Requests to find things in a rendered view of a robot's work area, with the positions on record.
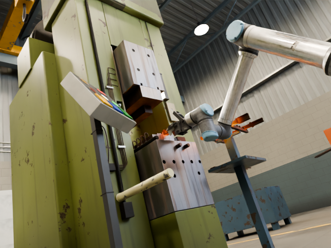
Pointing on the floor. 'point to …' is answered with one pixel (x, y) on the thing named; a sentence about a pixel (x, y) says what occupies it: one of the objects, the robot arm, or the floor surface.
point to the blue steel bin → (225, 220)
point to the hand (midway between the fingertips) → (167, 130)
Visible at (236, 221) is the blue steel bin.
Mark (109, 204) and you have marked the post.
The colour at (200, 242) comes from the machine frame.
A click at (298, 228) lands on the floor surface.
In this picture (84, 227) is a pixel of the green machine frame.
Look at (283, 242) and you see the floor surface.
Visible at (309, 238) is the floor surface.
